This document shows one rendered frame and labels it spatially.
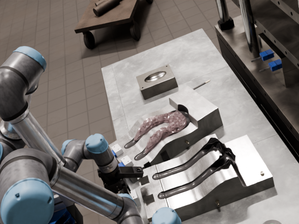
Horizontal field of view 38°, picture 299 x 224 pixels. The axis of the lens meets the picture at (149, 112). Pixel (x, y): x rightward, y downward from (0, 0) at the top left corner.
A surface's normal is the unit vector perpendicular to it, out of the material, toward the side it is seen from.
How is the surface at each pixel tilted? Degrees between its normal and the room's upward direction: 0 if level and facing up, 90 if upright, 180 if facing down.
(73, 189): 82
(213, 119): 90
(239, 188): 90
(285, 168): 0
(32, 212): 85
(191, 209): 90
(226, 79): 0
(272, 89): 0
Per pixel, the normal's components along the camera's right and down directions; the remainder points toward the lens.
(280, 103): -0.31, -0.74
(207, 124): 0.46, 0.44
